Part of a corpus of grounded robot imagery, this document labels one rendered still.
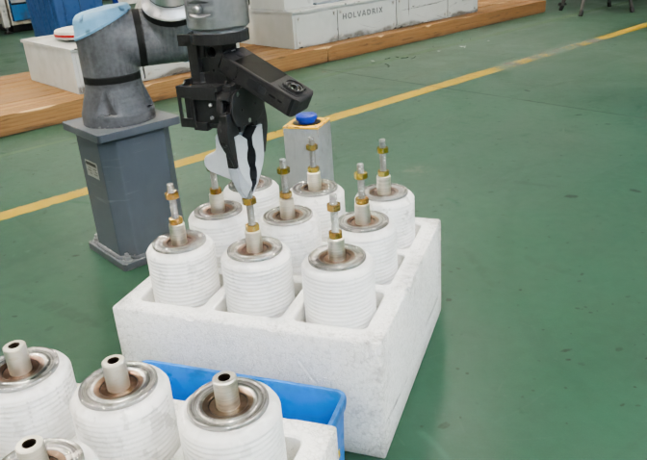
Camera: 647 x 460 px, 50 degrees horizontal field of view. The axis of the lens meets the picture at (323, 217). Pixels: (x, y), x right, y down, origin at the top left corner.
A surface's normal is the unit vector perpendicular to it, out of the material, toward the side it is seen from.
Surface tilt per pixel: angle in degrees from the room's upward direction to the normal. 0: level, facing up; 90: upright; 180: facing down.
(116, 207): 90
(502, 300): 0
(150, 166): 90
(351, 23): 90
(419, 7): 90
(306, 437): 0
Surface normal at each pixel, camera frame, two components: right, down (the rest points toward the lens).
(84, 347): -0.07, -0.92
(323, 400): -0.33, 0.36
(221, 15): 0.25, 0.36
